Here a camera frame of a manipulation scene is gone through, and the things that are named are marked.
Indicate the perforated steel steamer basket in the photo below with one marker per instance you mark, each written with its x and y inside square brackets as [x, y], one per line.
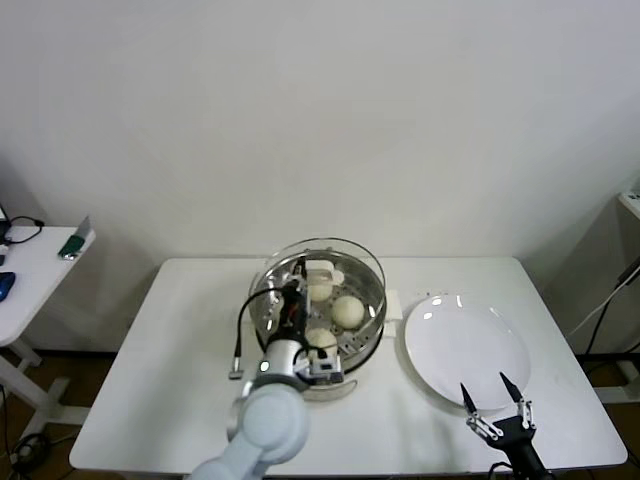
[367, 345]

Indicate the round glass pot lid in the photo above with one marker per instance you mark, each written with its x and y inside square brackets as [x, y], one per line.
[321, 269]

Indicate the white steamed baozi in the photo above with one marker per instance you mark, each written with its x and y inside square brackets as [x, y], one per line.
[321, 292]
[322, 339]
[348, 311]

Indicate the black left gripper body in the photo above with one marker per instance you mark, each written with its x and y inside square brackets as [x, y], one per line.
[295, 320]

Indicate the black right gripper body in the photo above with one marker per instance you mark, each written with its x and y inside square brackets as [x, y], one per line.
[517, 442]

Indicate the round white plate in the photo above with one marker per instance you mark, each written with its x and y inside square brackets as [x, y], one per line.
[465, 345]

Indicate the white side table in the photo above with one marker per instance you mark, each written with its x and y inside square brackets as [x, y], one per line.
[35, 272]

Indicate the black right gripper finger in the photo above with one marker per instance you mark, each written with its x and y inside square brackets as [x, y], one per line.
[474, 412]
[517, 400]

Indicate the white desk foot frame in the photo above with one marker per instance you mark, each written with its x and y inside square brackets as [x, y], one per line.
[620, 395]

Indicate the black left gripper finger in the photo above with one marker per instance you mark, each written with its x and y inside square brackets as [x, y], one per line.
[308, 290]
[300, 270]

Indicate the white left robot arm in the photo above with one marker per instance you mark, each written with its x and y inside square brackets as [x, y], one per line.
[270, 425]

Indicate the blue computer mouse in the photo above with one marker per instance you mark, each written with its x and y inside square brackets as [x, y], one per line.
[6, 286]

